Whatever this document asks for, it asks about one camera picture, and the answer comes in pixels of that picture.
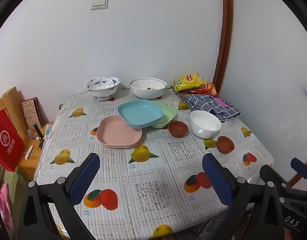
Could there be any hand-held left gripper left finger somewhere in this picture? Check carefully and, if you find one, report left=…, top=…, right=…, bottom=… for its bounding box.
left=18, top=152, right=101, bottom=240

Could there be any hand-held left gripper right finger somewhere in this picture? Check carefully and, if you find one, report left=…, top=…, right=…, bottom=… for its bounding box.
left=202, top=153, right=285, bottom=240

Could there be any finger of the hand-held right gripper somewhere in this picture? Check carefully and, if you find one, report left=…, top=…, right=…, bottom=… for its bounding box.
left=290, top=158, right=307, bottom=188
left=259, top=164, right=291, bottom=189

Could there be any small brown clay bowl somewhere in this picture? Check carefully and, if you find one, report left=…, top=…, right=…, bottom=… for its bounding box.
left=217, top=135, right=235, bottom=153
left=168, top=120, right=189, bottom=138

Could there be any pink square plate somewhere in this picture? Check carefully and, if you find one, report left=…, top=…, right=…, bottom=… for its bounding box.
left=97, top=116, right=143, bottom=149

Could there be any plain white bowl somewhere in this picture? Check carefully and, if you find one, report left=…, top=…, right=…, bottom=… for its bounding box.
left=190, top=110, right=222, bottom=139

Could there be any green square plate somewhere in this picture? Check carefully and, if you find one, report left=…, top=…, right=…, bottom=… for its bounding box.
left=150, top=101, right=177, bottom=128

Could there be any blue square plate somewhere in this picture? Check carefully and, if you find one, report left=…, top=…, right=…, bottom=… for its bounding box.
left=117, top=99, right=164, bottom=129

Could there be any wooden side table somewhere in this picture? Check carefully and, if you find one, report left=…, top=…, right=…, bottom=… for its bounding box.
left=17, top=122, right=54, bottom=180

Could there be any fruit printed tablecloth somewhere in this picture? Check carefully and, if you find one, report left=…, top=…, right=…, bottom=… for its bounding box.
left=33, top=91, right=274, bottom=240

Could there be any small black bottle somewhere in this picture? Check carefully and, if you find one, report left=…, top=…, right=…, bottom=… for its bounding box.
left=33, top=124, right=44, bottom=140

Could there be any grey checked cloth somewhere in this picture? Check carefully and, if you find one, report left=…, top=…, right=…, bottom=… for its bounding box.
left=170, top=86, right=242, bottom=120

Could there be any brown patterned box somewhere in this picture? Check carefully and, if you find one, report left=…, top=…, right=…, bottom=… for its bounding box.
left=21, top=97, right=42, bottom=135

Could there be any pink bag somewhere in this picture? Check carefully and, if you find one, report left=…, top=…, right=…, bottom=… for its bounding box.
left=0, top=184, right=15, bottom=238

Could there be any red paper bag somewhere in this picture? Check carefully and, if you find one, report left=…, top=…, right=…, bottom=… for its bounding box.
left=0, top=109, right=24, bottom=172

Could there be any red chip bag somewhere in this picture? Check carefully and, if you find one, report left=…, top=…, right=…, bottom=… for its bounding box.
left=193, top=82, right=219, bottom=97

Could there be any blue patterned footed bowl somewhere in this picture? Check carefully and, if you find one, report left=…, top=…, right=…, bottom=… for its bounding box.
left=85, top=76, right=120, bottom=100

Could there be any yellow chip bag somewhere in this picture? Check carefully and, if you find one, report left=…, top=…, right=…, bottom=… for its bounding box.
left=173, top=74, right=206, bottom=92

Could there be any large white serving bowl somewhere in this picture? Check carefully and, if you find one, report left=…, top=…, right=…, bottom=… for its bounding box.
left=129, top=77, right=167, bottom=99

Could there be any white bowl with dark print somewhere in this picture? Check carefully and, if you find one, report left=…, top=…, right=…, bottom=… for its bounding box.
left=131, top=79, right=166, bottom=90

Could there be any brown wooden door frame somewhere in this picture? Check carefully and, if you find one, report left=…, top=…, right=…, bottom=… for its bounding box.
left=213, top=0, right=233, bottom=95

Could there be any white light switch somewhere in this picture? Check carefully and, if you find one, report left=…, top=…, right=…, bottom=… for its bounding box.
left=90, top=0, right=109, bottom=10

